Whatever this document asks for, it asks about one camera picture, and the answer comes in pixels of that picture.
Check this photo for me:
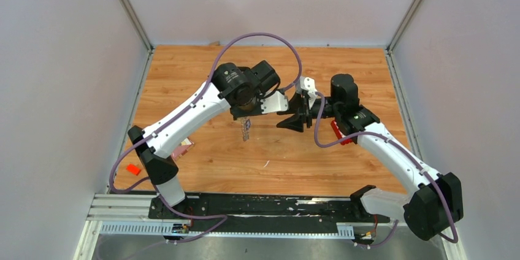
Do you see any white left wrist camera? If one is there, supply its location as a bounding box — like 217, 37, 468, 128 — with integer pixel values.
261, 91, 289, 114

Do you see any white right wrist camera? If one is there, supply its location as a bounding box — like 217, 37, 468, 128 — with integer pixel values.
296, 76, 317, 109

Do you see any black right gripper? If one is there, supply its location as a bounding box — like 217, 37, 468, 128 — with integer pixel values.
275, 93, 341, 132

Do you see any red playing card box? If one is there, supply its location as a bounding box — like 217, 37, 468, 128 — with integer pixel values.
171, 138, 194, 161

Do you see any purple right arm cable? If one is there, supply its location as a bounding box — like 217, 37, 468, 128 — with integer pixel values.
313, 91, 459, 244

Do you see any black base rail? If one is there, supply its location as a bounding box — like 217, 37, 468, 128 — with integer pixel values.
148, 193, 390, 233

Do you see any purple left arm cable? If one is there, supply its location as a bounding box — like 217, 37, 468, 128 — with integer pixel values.
108, 32, 304, 245

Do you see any white slotted cable duct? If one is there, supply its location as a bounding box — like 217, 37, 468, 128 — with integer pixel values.
99, 220, 355, 240

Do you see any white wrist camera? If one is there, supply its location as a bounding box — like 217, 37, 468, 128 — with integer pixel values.
296, 76, 317, 109
261, 91, 289, 114

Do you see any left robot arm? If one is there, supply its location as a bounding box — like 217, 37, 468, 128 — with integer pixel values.
128, 61, 289, 219

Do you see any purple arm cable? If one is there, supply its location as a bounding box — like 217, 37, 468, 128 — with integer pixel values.
108, 32, 304, 245
313, 91, 459, 244

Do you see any red block at table edge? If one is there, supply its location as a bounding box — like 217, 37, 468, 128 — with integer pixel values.
125, 164, 142, 176

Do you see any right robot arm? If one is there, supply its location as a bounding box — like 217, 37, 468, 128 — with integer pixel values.
277, 74, 464, 243

